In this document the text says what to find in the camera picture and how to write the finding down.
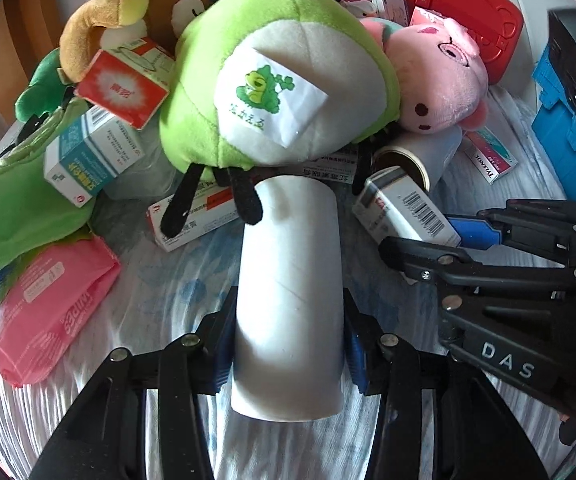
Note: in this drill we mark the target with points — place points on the teal white medicine box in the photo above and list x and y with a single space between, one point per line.
89 154

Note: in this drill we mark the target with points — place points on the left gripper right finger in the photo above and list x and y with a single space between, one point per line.
475 435

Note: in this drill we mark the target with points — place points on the green dinosaur plush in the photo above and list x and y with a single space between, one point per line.
46 89

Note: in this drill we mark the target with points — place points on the brown bear plush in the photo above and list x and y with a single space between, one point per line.
165 20

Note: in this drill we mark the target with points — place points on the pink wipes pack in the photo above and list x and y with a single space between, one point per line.
50 303

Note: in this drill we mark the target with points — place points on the pink pig plush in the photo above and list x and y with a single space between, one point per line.
442 78

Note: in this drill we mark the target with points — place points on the blue plastic crate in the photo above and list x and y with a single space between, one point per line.
555 124

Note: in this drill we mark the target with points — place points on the toothpaste box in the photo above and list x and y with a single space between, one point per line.
488 154

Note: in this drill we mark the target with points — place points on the small red white box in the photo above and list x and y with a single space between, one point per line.
130 81

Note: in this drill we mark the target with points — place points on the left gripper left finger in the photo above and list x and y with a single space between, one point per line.
103 434

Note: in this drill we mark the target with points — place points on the green round plush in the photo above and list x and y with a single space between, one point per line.
269 83

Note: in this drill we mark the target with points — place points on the white paper roll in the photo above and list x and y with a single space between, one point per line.
424 157

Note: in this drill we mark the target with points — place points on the pink white carton box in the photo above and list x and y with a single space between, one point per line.
392 10

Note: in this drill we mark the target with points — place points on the white cardboard tube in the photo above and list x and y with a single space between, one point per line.
289 317

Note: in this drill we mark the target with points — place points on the white barcode box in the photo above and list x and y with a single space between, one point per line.
392 204

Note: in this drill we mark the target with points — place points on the white red medicine box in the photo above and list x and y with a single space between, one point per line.
211 208

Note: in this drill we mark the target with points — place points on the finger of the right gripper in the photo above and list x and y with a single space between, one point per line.
544 228
453 266

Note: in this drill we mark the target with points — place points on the tan curled plush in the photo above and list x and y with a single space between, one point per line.
93 24

